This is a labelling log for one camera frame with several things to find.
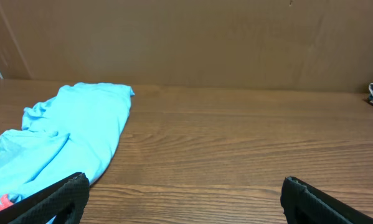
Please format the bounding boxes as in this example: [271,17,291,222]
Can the light blue printed t-shirt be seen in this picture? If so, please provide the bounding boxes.
[0,83,134,211]

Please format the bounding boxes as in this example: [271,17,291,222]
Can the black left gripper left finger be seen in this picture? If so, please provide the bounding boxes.
[0,172,90,224]

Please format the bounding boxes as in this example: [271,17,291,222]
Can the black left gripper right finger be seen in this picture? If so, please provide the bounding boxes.
[280,176,373,224]

